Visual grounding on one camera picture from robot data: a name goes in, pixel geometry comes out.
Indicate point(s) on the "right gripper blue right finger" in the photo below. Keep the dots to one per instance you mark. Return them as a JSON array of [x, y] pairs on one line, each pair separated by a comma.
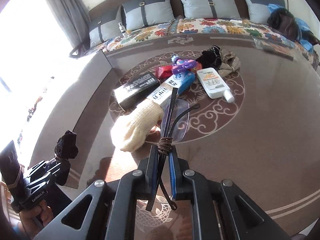
[[176, 181]]

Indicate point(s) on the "black frame eyeglasses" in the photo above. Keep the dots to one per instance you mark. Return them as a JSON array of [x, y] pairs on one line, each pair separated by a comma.
[[176, 110]]

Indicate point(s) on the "black rectangular box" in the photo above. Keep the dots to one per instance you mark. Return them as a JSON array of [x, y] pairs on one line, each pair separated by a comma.
[[129, 95]]

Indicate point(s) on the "grey curtain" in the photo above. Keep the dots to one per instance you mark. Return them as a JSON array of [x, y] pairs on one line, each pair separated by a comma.
[[73, 18]]

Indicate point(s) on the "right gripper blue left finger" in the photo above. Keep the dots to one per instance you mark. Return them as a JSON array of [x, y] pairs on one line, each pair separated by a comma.
[[151, 176]]

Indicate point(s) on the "blue white toothpaste box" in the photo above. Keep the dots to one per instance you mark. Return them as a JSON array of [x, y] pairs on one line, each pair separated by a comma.
[[180, 81]]

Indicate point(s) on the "purple plastic toy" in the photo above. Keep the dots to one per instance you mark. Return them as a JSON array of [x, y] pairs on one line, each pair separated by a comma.
[[179, 65]]

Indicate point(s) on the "dark furry hair clip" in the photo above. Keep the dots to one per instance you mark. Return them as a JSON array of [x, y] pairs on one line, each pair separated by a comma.
[[66, 146]]

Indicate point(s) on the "grey pillow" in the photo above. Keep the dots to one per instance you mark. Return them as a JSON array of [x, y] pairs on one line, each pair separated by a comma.
[[105, 27], [258, 9], [222, 9], [144, 13]]

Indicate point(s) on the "cream knitted glove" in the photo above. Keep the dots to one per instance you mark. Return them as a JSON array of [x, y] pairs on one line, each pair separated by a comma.
[[130, 131]]

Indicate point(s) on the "beige patterned scrunchie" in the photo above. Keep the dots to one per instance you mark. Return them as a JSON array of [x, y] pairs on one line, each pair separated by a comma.
[[229, 63]]

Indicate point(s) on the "small white pump bottle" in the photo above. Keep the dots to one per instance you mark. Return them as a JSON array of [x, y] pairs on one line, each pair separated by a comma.
[[122, 29]]

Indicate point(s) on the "grey pillow far left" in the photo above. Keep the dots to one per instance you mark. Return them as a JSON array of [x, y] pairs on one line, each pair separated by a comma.
[[105, 27]]

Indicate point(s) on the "grey pillow right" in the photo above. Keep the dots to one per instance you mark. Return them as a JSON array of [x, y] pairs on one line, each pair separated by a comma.
[[258, 9]]

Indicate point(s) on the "white lotion bottle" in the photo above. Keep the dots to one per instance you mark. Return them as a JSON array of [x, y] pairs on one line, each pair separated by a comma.
[[214, 85]]

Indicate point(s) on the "person's left hand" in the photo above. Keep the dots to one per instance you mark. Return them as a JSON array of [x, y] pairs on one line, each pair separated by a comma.
[[33, 220]]

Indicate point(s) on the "black handbag on sofa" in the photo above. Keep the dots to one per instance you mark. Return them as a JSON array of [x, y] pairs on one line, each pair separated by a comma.
[[283, 22]]

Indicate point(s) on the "black fabric pouch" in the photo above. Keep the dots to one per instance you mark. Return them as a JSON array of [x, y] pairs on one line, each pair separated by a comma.
[[210, 58]]

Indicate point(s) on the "red small packet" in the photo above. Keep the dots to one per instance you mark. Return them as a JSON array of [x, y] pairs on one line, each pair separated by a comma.
[[163, 72]]

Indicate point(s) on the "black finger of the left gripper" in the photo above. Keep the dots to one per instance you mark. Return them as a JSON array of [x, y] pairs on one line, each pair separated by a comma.
[[11, 171]]

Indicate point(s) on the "clear plastic sleeve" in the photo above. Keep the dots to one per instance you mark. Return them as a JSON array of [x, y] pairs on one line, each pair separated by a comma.
[[274, 48]]

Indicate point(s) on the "blue cloth on sofa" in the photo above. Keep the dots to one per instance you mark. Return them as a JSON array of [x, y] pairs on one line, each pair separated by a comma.
[[306, 38]]

